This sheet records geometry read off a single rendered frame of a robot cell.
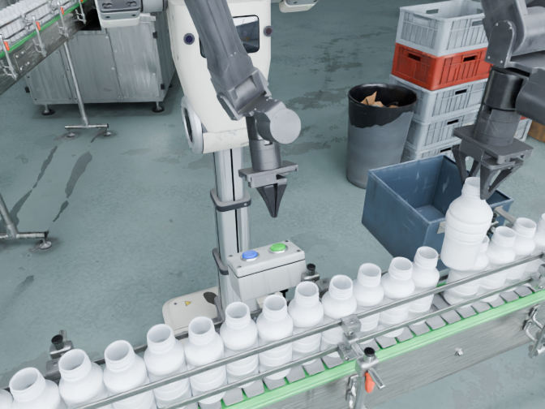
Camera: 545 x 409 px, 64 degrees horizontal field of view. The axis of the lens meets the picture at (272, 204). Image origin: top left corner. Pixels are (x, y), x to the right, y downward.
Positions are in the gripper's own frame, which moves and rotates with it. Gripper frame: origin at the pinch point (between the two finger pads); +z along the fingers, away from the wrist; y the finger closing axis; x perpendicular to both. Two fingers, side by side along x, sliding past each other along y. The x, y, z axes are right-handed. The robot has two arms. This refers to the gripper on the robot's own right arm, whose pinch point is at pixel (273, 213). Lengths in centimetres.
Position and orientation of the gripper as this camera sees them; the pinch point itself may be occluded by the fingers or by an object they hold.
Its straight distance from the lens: 84.7
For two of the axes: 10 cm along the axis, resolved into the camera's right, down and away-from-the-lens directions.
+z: 1.3, 9.5, 2.8
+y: 9.3, -2.1, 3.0
